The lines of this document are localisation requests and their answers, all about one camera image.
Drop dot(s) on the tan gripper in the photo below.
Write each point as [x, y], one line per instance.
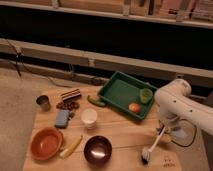
[167, 129]

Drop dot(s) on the white handled dish brush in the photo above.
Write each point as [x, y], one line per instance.
[146, 151]

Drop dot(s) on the dark brown bowl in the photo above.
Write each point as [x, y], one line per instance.
[98, 150]

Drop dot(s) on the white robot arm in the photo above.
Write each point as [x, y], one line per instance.
[174, 102]

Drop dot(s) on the orange toy fruit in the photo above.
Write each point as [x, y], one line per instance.
[134, 107]

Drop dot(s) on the green toy cup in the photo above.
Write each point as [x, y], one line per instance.
[146, 95]

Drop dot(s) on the green toy cucumber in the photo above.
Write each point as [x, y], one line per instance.
[96, 102]

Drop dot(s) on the white paper cup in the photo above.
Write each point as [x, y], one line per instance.
[89, 118]

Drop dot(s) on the striped chocolate wafer block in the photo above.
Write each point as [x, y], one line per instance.
[71, 94]

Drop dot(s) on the brown toy grapes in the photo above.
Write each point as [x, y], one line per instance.
[68, 105]

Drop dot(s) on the yellow toy corn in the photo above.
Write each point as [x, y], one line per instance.
[71, 143]

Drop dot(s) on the blue sponge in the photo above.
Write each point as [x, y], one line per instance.
[62, 119]

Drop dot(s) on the orange bowl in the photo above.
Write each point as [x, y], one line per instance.
[46, 143]

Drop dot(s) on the small metal cup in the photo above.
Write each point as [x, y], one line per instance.
[43, 102]

